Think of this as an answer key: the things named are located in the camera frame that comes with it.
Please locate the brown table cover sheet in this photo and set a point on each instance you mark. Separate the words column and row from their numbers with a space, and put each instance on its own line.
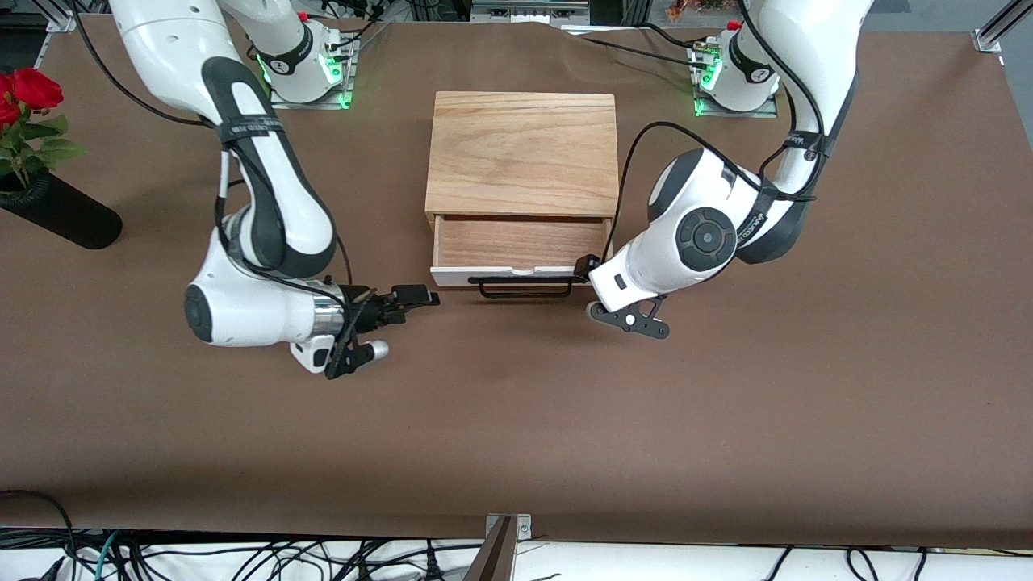
column 516, row 420

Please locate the small metal bracket plate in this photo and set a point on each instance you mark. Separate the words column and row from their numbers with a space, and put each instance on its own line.
column 523, row 528

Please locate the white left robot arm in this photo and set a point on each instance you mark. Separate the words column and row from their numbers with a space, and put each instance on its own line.
column 694, row 186

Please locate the orange background items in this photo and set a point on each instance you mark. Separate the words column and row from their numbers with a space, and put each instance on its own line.
column 694, row 8

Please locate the small red rose bloom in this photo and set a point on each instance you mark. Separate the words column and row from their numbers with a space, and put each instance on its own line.
column 6, row 109

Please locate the black cylindrical vase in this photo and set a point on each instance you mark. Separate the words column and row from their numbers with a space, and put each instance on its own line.
column 73, row 218

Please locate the light wooden drawer cabinet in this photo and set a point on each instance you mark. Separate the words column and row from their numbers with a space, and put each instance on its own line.
column 524, row 153

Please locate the green rose stems with leaves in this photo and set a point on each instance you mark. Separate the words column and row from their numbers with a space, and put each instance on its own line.
column 44, row 149

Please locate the aluminium frame profile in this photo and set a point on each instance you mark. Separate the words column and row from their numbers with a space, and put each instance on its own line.
column 1001, row 24
column 60, row 16

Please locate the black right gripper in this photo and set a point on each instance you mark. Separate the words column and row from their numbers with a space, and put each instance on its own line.
column 371, row 311

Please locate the dark camera mount pole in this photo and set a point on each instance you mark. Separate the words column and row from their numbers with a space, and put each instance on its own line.
column 494, row 561

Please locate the grey equipment box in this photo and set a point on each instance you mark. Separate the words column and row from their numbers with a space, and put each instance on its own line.
column 529, row 10

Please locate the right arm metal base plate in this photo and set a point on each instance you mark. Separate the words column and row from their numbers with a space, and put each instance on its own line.
column 323, row 102

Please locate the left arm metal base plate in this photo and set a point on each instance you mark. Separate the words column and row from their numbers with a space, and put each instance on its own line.
column 750, row 113

